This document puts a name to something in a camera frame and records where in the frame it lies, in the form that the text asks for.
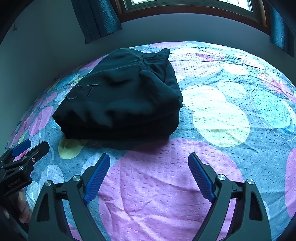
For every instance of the left hand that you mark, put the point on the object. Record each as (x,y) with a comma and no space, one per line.
(20,203)

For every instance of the polka dot bed sheet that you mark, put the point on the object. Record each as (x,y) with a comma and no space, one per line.
(238,116)

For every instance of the black sweatshirt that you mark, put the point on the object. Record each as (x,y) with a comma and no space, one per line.
(129,95)

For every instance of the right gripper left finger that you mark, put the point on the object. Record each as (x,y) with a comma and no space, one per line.
(93,177)

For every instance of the blue curtain left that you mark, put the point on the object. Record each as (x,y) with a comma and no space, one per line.
(96,18)

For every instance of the blue curtain right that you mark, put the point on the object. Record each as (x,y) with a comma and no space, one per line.
(280,34)

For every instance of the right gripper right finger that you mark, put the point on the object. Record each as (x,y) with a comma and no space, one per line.
(204,176)

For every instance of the window with brown frame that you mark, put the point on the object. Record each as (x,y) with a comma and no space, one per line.
(252,13)

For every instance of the blue curtain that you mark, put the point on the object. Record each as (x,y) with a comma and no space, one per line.
(96,18)
(280,34)

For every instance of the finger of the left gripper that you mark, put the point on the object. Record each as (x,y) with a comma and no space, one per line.
(20,148)
(36,153)

